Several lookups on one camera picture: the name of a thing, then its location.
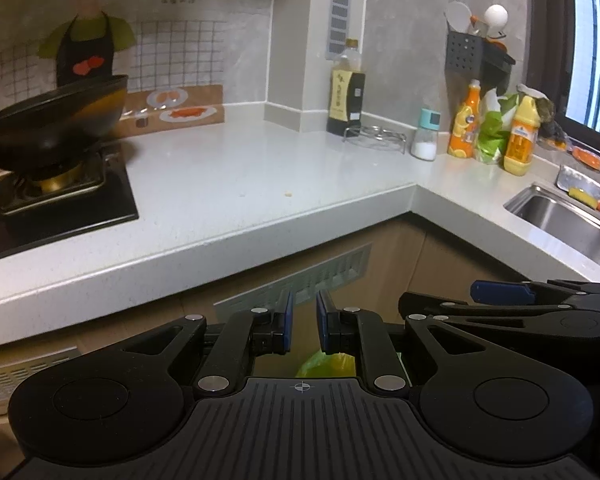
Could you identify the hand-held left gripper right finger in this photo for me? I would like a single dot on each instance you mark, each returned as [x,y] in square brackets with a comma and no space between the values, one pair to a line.
[322,321]

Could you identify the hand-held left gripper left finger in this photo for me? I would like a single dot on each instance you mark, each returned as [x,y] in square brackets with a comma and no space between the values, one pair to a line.
[288,321]

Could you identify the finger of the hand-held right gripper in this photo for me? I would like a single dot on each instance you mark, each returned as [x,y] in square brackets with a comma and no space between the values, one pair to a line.
[480,317]
[500,292]

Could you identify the yellow-green trash bag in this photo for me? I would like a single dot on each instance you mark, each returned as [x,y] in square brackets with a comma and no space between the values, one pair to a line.
[327,365]

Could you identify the grey cabinet vent grille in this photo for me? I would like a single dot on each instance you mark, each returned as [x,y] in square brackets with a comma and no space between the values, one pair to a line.
[300,275]
[20,372]

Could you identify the beige base cabinet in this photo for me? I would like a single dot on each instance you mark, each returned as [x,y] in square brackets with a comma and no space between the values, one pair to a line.
[420,245]

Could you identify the stainless steel sink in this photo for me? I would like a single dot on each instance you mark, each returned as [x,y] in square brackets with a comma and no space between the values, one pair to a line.
[565,220]

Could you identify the yellow dish sponge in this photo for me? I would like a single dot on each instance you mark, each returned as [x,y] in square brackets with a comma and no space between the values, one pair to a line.
[584,197]

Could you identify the metal sink caddy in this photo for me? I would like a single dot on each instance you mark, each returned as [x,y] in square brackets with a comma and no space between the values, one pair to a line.
[577,177]

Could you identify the yellow detergent bottle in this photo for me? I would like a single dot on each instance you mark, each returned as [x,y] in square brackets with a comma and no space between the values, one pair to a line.
[520,140]

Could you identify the green plastic bag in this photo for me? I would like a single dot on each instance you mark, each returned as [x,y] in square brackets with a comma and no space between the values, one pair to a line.
[492,135]

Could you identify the orange packet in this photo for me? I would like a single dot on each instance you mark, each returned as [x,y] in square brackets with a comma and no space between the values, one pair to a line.
[587,156]

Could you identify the orange detergent bottle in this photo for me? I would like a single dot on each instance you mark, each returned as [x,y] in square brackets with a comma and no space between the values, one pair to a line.
[464,130]

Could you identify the salt shaker with teal cap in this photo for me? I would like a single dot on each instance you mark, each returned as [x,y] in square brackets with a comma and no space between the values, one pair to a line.
[425,140]

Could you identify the dark cloth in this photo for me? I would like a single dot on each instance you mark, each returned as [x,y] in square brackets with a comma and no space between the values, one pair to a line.
[550,120]

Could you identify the soy sauce bottle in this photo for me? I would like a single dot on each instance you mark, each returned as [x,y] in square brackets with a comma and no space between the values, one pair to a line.
[345,95]

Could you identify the black gas stove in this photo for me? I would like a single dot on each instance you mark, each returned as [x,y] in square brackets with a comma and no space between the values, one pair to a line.
[80,210]

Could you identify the window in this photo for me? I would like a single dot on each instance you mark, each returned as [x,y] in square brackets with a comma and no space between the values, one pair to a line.
[595,40]

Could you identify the white round spoon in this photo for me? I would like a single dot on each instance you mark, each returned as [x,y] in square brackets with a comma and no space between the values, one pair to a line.
[496,15]

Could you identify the white ladle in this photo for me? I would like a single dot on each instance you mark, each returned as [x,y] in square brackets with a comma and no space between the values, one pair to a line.
[457,15]

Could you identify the brown food carton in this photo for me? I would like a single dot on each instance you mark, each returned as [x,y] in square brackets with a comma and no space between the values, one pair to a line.
[190,50]

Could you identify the black wok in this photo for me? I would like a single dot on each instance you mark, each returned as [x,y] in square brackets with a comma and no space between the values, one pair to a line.
[45,125]

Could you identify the black wall utensil holder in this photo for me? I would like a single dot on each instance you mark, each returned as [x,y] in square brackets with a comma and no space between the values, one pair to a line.
[462,51]

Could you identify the grey slatted wall strip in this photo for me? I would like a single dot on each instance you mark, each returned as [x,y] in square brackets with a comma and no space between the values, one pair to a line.
[341,10]

